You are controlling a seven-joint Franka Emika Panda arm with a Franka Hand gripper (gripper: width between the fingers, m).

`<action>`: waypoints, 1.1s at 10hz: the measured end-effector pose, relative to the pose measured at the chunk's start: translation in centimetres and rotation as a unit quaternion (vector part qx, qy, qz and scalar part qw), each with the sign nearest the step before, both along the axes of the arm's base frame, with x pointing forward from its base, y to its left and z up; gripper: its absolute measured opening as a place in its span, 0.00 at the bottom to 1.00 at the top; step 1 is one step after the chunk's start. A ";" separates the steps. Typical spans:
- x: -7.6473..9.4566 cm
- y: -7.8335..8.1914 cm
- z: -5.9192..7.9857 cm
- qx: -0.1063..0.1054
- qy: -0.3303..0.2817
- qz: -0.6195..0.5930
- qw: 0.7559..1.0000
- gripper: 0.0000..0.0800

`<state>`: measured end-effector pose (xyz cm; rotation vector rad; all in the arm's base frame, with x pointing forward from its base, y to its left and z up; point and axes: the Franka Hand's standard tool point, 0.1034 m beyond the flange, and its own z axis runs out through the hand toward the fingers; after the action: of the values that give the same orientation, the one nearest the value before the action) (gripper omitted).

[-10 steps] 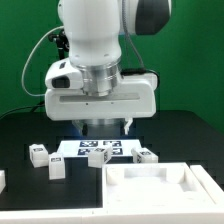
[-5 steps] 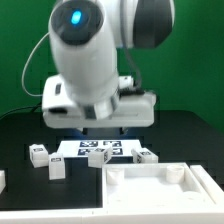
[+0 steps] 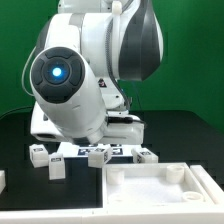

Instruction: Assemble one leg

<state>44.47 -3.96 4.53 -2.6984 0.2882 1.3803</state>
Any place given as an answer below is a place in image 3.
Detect white workspace fence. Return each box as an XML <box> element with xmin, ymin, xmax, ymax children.
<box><xmin>0</xmin><ymin>165</ymin><xmax>224</xmax><ymax>224</ymax></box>

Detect grey camera cable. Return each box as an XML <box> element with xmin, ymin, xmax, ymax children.
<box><xmin>21</xmin><ymin>46</ymin><xmax>37</xmax><ymax>98</ymax></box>

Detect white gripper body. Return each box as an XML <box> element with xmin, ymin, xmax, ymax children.
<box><xmin>30</xmin><ymin>104</ymin><xmax>144</xmax><ymax>145</ymax></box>

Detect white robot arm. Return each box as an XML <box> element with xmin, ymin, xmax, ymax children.
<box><xmin>30</xmin><ymin>0</ymin><xmax>163</xmax><ymax>145</ymax></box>

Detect white square tabletop part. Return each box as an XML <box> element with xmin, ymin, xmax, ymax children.
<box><xmin>102</xmin><ymin>163</ymin><xmax>214</xmax><ymax>209</ymax></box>

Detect black cables on table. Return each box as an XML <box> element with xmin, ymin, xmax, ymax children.
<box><xmin>0</xmin><ymin>105</ymin><xmax>34</xmax><ymax>120</ymax></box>

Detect white marker sheet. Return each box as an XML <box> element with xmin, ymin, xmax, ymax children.
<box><xmin>57</xmin><ymin>142</ymin><xmax>141</xmax><ymax>158</ymax></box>

